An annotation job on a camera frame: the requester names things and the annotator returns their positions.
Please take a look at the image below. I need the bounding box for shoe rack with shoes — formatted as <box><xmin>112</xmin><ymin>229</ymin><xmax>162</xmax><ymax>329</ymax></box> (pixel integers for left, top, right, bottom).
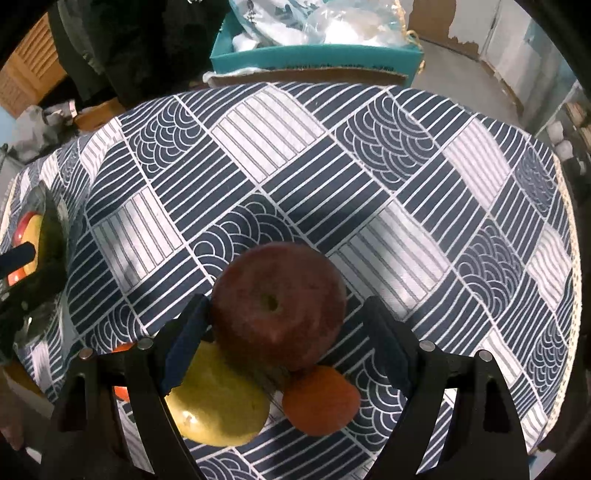
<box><xmin>547</xmin><ymin>99</ymin><xmax>591</xmax><ymax>176</ymax></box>

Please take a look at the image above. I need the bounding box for ribbed glass bowl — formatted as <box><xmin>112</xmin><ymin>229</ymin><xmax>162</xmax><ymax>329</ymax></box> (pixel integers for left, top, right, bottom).
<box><xmin>0</xmin><ymin>185</ymin><xmax>71</xmax><ymax>361</ymax></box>

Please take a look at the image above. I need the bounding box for white door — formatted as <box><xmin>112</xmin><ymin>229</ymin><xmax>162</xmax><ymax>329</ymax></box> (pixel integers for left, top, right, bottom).
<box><xmin>478</xmin><ymin>0</ymin><xmax>580</xmax><ymax>125</ymax></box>

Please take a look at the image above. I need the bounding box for pile of grey clothes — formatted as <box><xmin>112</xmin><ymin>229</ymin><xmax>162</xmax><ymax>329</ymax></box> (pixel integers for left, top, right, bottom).
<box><xmin>11</xmin><ymin>99</ymin><xmax>79</xmax><ymax>162</ymax></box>

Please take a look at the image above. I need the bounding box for wooden drawer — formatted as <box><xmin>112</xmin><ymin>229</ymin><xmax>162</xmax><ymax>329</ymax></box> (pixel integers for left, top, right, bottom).
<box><xmin>74</xmin><ymin>99</ymin><xmax>127</xmax><ymax>132</ymax></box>

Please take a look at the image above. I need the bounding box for large cardboard box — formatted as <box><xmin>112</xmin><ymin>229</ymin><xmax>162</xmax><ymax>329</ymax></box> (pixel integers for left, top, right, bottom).
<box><xmin>203</xmin><ymin>65</ymin><xmax>409</xmax><ymax>88</ymax></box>

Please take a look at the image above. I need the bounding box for black coat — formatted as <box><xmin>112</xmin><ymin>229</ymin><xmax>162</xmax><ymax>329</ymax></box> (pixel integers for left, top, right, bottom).
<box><xmin>48</xmin><ymin>0</ymin><xmax>232</xmax><ymax>107</ymax></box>

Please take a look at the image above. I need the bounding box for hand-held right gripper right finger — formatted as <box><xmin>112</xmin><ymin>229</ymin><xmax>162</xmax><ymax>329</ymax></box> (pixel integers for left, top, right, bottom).
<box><xmin>362</xmin><ymin>295</ymin><xmax>532</xmax><ymax>480</ymax></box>

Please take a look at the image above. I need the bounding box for teal box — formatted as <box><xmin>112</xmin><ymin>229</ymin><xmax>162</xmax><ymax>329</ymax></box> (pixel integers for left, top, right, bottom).
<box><xmin>210</xmin><ymin>0</ymin><xmax>424</xmax><ymax>77</ymax></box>

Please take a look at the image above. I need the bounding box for dark red apple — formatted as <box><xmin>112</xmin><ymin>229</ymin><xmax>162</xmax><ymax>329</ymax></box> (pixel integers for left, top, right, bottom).
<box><xmin>210</xmin><ymin>242</ymin><xmax>348</xmax><ymax>372</ymax></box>

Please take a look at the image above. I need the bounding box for white printed bag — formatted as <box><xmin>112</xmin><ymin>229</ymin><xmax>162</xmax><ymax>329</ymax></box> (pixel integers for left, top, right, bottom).
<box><xmin>228</xmin><ymin>0</ymin><xmax>324</xmax><ymax>47</ymax></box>

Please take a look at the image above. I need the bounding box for wooden louvered wardrobe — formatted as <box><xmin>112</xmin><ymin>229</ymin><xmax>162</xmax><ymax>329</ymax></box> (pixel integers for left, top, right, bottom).
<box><xmin>0</xmin><ymin>14</ymin><xmax>70</xmax><ymax>116</ymax></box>

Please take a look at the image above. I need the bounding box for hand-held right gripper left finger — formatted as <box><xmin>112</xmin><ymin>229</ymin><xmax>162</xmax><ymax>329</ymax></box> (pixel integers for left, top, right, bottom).
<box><xmin>41</xmin><ymin>294</ymin><xmax>213</xmax><ymax>480</ymax></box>

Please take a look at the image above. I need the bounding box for clear plastic bag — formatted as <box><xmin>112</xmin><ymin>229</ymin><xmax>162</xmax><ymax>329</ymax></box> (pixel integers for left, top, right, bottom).
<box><xmin>307</xmin><ymin>0</ymin><xmax>411</xmax><ymax>47</ymax></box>

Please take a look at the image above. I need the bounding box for blue white patterned tablecloth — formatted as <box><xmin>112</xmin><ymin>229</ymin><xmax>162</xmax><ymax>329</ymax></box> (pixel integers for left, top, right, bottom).
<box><xmin>0</xmin><ymin>80</ymin><xmax>583</xmax><ymax>480</ymax></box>

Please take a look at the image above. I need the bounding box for yellow red apple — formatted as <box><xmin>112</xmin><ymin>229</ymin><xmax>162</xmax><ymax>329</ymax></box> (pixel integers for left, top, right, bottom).
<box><xmin>11</xmin><ymin>211</ymin><xmax>44</xmax><ymax>278</ymax></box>

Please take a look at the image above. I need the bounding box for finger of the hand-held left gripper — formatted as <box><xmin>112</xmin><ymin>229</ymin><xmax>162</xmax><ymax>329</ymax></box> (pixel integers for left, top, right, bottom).
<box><xmin>0</xmin><ymin>264</ymin><xmax>66</xmax><ymax>334</ymax></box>
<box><xmin>0</xmin><ymin>244</ymin><xmax>38</xmax><ymax>278</ymax></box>

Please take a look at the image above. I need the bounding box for yellow green pear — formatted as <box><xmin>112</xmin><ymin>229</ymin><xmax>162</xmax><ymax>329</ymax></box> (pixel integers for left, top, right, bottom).
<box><xmin>164</xmin><ymin>340</ymin><xmax>272</xmax><ymax>447</ymax></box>

